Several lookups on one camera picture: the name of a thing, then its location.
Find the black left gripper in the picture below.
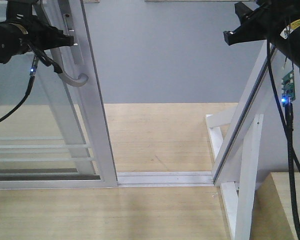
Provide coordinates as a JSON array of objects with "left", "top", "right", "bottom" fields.
[{"left": 5, "top": 0, "right": 75, "bottom": 51}]

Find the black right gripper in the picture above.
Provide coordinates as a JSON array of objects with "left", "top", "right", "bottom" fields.
[{"left": 223, "top": 0, "right": 294, "bottom": 46}]

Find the grey curved door handle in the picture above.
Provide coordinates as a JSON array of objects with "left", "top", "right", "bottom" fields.
[{"left": 50, "top": 48, "right": 89, "bottom": 87}]

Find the white framed sliding glass door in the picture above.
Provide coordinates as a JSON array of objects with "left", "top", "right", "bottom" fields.
[{"left": 0, "top": 0, "right": 118, "bottom": 190}]

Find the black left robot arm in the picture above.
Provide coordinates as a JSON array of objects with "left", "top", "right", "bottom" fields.
[{"left": 0, "top": 0, "right": 75, "bottom": 66}]

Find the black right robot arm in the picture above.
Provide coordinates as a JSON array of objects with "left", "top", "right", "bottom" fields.
[{"left": 223, "top": 0, "right": 300, "bottom": 74}]

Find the grey door lock plate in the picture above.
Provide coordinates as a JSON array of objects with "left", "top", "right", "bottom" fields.
[{"left": 57, "top": 0, "right": 84, "bottom": 65}]

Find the green circuit board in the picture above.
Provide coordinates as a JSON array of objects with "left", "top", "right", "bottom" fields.
[{"left": 281, "top": 70, "right": 296, "bottom": 107}]

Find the light wooden floor board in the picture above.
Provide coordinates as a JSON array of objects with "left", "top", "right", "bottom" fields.
[{"left": 0, "top": 102, "right": 234, "bottom": 240}]

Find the white triangular support brace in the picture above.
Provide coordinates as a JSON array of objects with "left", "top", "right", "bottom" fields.
[{"left": 220, "top": 114, "right": 264, "bottom": 240}]

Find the light wooden box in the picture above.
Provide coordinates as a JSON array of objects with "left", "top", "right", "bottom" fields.
[{"left": 250, "top": 172, "right": 300, "bottom": 240}]

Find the black left camera cable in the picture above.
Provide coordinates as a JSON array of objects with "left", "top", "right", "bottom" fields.
[{"left": 0, "top": 41, "right": 64, "bottom": 129}]

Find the black camera cable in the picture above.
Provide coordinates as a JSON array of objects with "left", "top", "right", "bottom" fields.
[
  {"left": 0, "top": 41, "right": 64, "bottom": 129},
  {"left": 266, "top": 39, "right": 300, "bottom": 240}
]

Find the white door frame post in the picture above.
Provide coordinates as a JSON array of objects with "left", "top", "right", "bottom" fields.
[{"left": 211, "top": 43, "right": 287, "bottom": 187}]

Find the white wall panel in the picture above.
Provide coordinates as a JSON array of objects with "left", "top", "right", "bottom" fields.
[{"left": 253, "top": 51, "right": 300, "bottom": 182}]

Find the black right camera cable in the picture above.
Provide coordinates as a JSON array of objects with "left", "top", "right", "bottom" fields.
[{"left": 266, "top": 39, "right": 300, "bottom": 240}]

